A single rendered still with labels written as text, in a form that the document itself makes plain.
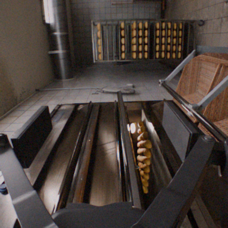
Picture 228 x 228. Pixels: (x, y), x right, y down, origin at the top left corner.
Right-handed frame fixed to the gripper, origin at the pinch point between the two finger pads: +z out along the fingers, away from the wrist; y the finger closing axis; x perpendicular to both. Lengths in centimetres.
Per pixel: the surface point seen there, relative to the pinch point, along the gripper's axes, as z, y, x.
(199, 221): 21, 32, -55
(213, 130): 27.7, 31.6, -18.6
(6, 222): 23, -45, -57
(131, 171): 36, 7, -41
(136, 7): 509, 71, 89
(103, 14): 508, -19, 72
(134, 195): 23.9, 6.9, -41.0
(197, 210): 26, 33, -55
